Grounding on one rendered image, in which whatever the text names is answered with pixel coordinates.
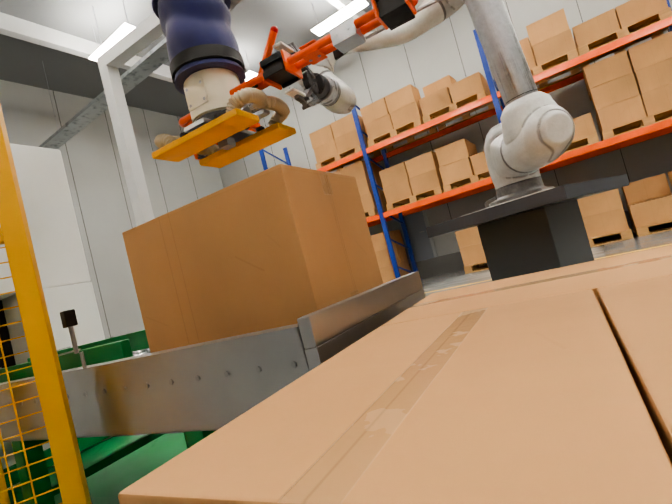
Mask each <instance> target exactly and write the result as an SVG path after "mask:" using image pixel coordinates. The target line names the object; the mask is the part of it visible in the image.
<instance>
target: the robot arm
mask: <svg viewBox="0 0 672 504"><path fill-rule="evenodd" d="M465 3H466V6H467V8H468V11H469V14H470V16H471V19H472V21H473V24H474V27H475V29H476V32H477V34H478V37H479V40H480V42H481V45H482V47H483V50H484V53H485V55H486V58H487V61H488V63H489V66H490V68H491V71H492V74H493V76H494V79H495V81H496V84H497V87H498V89H499V92H500V94H501V97H502V100H503V102H504V105H505V108H504V110H503V112H502V115H501V118H500V119H501V123H500V124H497V125H496V126H494V127H492V128H491V129H490V130H489V132H488V134H487V135H486V139H485V145H484V152H485V158H486V162H487V166H488V170H489V173H490V176H491V179H492V182H493V184H494V187H495V190H496V196H494V198H492V199H489V200H487V201H485V206H486V207H491V206H494V205H497V204H501V203H504V202H507V201H510V200H513V199H516V198H520V197H523V196H526V195H529V194H532V193H535V192H539V191H540V190H545V189H549V188H554V187H553V186H551V187H547V186H544V183H543V181H542V178H541V175H540V171H539V169H540V168H542V167H544V166H546V165H548V164H550V163H552V162H553V161H555V160H556V159H558V158H559V157H560V156H561V155H562V154H563V153H564V152H565V151H566V150H567V149H568V147H569V146H570V144H571V143H572V140H573V138H574V135H575V124H574V121H573V119H572V117H571V115H570V114H569V113H568V112H567V111H566V110H565V109H564V108H562V107H560V106H558V105H557V104H556V102H555V101H554V100H553V99H552V97H551V96H550V95H549V94H547V93H544V92H542V91H538V89H537V87H536V84H535V81H534V79H533V76H532V74H531V71H530V68H529V66H528V63H527V61H526V58H525V56H524V53H523V50H522V48H521V45H520V43H519V40H518V37H517V35H516V32H515V30H514V27H513V25H512V22H511V19H510V17H509V14H508V12H507V9H506V6H505V4H504V1H503V0H440V1H439V2H436V3H434V4H432V5H431V6H429V7H427V8H425V9H423V10H421V11H419V12H417V14H416V15H415V18H414V19H412V20H411V21H409V22H407V23H405V24H403V25H401V26H399V27H397V28H395V29H394V30H392V31H391V30H390V29H388V30H384V31H382V32H380V33H378V34H376V35H374V36H372V37H371V38H369V39H367V40H366V38H365V40H366V42H365V43H364V44H362V45H360V46H358V47H356V48H354V49H352V50H350V51H349V52H348V53H346V54H345V55H347V54H351V53H357V52H363V51H370V50H376V49H383V48H389V47H395V46H399V45H402V44H405V43H407V42H410V41H412V40H414V39H415V38H417V37H419V36H420V35H422V34H423V33H425V32H427V31H428V30H430V29H431V28H433V27H435V26H436V25H438V24H440V23H441V22H443V21H444V20H445V19H447V18H448V17H450V16H451V15H453V14H454V13H455V12H456V11H457V10H458V9H459V8H461V7H462V6H463V5H464V4H465ZM273 48H274V49H275V50H277V51H280V50H282V49H283V50H285V51H286V52H288V53H290V54H291V55H293V54H295V53H296V52H298V51H300V49H299V48H298V47H297V46H296V45H295V43H294V42H291V43H290V44H288V45H287V44H286V43H283V42H281V41H280V42H278V43H276V44H275V45H273ZM280 53H281V51H280ZM326 56H328V58H326V59H324V60H322V61H320V62H318V63H317V64H315V65H312V64H309V65H307V66H305V67H303V68H302V69H301V71H302V75H303V78H302V79H301V80H299V81H297V82H298V83H299V84H300V85H301V86H302V87H303V88H304V91H303V92H301V91H299V90H297V89H295V88H293V87H292V88H290V89H288V90H287V91H285V94H286V95H289V96H291V97H293V98H295V100H296V101H298V102H300V104H302V109H303V110H305V109H307V108H309V107H311V106H312V105H313V106H315V105H317V104H321V105H322V106H323V107H324V108H326V109H327V110H329V111H331V112H333V113H336V114H348V113H350V112H351V111H352V110H353V108H354V107H355V105H356V96H355V94H354V92H353V90H352V89H351V88H350V87H349V86H348V85H347V84H346V83H345V82H344V81H342V80H341V79H339V78H338V77H337V76H335V75H334V74H333V72H334V64H335V63H336V61H337V60H335V58H334V55H333V52H331V53H329V54H327V55H326ZM309 97H311V98H312V100H311V101H310V102H307V101H308V100H310V99H309Z"/></svg>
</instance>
